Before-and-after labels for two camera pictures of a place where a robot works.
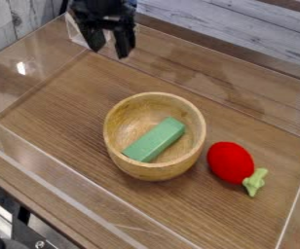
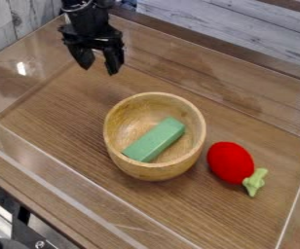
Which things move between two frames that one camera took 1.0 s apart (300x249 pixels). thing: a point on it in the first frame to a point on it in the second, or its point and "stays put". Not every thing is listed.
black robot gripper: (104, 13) to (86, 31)
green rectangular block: (154, 140) stays put
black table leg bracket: (21, 231) stays put
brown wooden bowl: (130, 118) stays put
